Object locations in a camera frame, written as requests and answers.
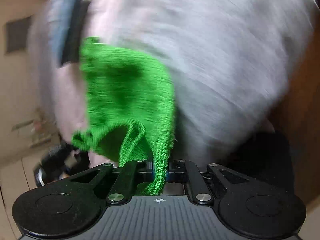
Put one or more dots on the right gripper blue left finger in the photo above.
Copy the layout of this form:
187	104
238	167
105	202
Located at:
144	171

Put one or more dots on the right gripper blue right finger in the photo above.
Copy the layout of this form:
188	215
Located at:
176	171

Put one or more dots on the green knitted sweater vest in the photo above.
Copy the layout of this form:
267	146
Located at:
130	104

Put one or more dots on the folded grey dark clothes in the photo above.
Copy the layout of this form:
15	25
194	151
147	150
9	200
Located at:
71	45

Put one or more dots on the white dressing table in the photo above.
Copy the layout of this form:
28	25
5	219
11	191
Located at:
37	131

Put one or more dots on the pink grey bed quilt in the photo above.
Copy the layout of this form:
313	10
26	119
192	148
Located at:
230	60

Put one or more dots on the grey pillow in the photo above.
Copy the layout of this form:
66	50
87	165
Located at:
16	34

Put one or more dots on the folded blue jeans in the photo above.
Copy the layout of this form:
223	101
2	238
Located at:
59	20

